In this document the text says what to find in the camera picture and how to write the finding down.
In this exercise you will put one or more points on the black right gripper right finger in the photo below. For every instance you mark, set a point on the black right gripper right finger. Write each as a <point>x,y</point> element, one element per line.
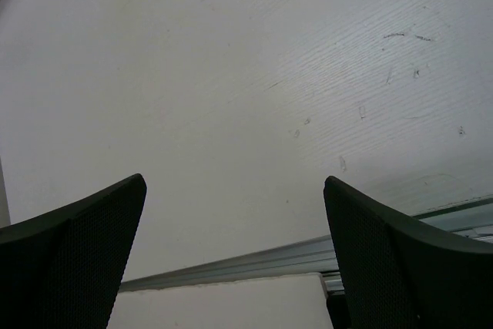
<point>399,272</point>

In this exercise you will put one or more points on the aluminium table edge rail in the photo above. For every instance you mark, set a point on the aluminium table edge rail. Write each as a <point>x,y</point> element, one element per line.
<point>471,219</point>

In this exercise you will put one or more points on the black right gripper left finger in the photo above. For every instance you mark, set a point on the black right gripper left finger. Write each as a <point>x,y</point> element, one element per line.
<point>63,269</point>

